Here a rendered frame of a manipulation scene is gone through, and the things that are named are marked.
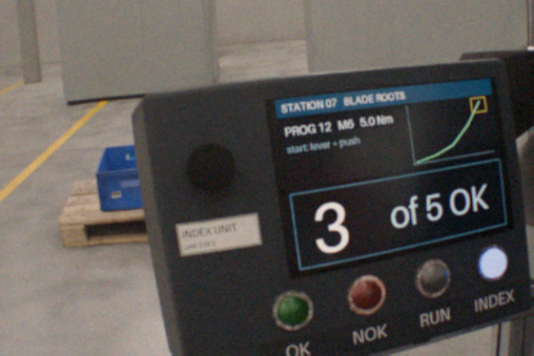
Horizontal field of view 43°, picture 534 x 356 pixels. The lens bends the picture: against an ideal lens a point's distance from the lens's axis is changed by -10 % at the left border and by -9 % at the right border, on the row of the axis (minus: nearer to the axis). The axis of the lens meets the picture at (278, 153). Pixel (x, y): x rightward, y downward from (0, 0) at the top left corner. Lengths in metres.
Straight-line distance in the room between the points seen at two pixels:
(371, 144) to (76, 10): 7.94
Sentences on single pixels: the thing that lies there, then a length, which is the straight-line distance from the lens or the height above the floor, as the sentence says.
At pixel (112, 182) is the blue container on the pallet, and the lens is 3.85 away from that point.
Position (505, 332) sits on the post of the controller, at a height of 1.01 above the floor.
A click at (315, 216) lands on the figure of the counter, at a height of 1.17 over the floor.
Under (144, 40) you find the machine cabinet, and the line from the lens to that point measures 8.22.
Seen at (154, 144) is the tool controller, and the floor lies 1.23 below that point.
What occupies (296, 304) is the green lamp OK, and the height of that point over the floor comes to 1.12.
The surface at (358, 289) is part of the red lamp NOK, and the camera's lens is 0.47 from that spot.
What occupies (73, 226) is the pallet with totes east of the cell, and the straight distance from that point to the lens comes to 3.83.
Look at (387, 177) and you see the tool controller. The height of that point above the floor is 1.19.
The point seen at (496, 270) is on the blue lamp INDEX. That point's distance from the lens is 0.51.
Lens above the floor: 1.32
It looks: 14 degrees down
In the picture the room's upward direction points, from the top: 4 degrees counter-clockwise
